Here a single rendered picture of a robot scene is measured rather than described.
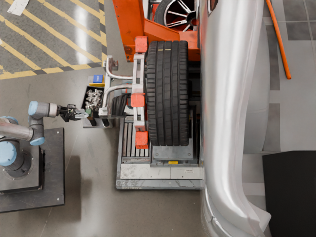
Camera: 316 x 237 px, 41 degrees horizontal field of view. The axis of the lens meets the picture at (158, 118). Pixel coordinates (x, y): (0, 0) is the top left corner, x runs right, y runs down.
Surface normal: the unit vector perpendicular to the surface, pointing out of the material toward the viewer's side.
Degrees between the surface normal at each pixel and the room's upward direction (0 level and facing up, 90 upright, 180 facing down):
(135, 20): 90
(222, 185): 28
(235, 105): 20
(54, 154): 0
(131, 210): 0
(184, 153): 0
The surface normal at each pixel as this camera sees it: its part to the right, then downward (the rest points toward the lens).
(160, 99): -0.07, 0.15
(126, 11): -0.02, 0.90
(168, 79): -0.07, -0.19
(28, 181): -0.07, -0.40
